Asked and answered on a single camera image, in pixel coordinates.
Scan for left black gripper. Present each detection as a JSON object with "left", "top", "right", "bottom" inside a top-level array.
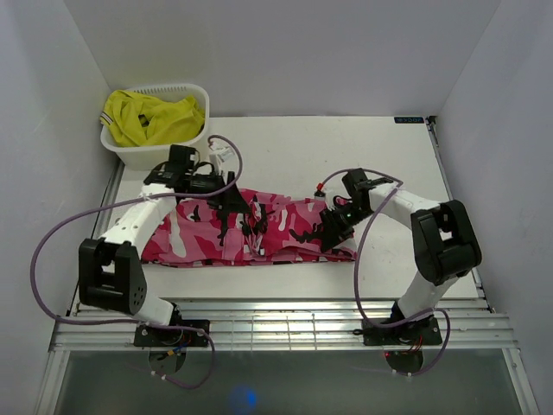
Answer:
[{"left": 184, "top": 169, "right": 251, "bottom": 214}]

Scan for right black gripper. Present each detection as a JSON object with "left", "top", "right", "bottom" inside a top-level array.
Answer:
[{"left": 319, "top": 201, "right": 372, "bottom": 252}]

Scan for pink camouflage trousers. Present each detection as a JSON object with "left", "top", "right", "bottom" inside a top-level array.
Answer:
[{"left": 141, "top": 189, "right": 357, "bottom": 268}]

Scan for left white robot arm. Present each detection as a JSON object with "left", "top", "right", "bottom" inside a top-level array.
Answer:
[{"left": 79, "top": 144, "right": 247, "bottom": 346}]

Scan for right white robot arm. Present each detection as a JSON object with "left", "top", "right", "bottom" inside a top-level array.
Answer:
[{"left": 317, "top": 168, "right": 482, "bottom": 343}]

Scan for yellow trousers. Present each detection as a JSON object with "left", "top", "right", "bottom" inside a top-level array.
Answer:
[{"left": 99, "top": 90, "right": 206, "bottom": 148}]

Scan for white plastic basket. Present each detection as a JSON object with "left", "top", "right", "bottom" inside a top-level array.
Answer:
[{"left": 100, "top": 84, "right": 210, "bottom": 170}]

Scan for blue label sticker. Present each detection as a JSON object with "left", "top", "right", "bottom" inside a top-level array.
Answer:
[{"left": 393, "top": 117, "right": 425, "bottom": 125}]

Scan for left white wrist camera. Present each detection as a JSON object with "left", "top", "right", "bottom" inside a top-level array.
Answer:
[{"left": 208, "top": 146, "right": 233, "bottom": 171}]

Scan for aluminium rail frame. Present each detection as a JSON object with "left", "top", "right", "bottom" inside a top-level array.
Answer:
[{"left": 50, "top": 298, "right": 518, "bottom": 352}]

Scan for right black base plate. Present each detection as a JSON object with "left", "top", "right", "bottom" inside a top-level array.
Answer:
[{"left": 359, "top": 316, "right": 442, "bottom": 347}]

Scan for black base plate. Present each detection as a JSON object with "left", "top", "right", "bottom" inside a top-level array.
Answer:
[
  {"left": 359, "top": 316, "right": 442, "bottom": 347},
  {"left": 132, "top": 319, "right": 210, "bottom": 348}
]

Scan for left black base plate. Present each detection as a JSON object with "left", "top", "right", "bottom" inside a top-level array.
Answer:
[{"left": 132, "top": 319, "right": 210, "bottom": 348}]

